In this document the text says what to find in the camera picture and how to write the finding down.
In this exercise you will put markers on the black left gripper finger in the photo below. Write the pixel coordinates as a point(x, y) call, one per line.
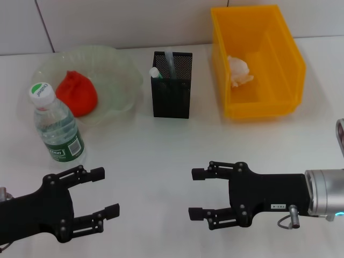
point(96, 173)
point(113, 211)

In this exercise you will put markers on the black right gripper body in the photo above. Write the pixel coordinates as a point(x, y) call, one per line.
point(268, 190)

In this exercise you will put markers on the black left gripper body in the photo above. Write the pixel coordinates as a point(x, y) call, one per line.
point(35, 215)

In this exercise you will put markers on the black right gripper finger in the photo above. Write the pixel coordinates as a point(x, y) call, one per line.
point(200, 174)
point(196, 213)

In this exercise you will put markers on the clear water bottle green label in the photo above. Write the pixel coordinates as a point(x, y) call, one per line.
point(56, 129)

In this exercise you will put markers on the white paper ball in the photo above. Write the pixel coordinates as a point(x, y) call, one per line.
point(239, 71)

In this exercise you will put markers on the mint green pen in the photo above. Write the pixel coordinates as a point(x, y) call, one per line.
point(155, 73)

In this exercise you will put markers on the silver glitter pen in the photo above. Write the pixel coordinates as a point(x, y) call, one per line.
point(171, 64)

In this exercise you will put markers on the black mesh pen holder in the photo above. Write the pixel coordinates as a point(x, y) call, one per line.
point(172, 99)

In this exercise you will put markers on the green glass fruit plate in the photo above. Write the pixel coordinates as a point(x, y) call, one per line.
point(115, 80)

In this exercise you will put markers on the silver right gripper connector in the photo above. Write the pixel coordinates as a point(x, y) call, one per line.
point(294, 216)

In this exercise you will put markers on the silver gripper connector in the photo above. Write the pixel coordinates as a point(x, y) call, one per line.
point(4, 193)
point(294, 216)

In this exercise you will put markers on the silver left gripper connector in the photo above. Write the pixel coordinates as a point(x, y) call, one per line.
point(4, 193)

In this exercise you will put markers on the yellow plastic bin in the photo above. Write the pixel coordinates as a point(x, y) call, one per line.
point(274, 80)

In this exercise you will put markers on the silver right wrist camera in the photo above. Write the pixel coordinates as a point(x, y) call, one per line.
point(340, 137)

